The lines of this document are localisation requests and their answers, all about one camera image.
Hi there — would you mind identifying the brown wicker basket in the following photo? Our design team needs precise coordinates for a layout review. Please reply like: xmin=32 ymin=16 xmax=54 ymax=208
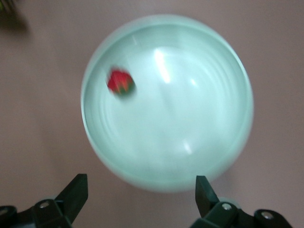
xmin=0 ymin=0 xmax=24 ymax=26

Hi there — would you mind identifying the pale green plate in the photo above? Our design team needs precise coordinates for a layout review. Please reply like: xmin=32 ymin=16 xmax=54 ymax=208
xmin=80 ymin=14 xmax=255 ymax=193

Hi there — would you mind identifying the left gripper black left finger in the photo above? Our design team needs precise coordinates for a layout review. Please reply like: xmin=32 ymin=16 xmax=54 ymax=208
xmin=0 ymin=173 xmax=89 ymax=228

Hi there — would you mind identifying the brown table mat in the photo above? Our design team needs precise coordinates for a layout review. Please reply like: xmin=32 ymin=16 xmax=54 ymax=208
xmin=0 ymin=0 xmax=304 ymax=228

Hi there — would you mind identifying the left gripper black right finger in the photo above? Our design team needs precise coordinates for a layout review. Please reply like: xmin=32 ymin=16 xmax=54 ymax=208
xmin=190 ymin=175 xmax=292 ymax=228

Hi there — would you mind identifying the red strawberry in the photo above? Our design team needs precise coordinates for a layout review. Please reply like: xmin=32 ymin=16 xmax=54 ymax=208
xmin=107 ymin=68 xmax=137 ymax=101

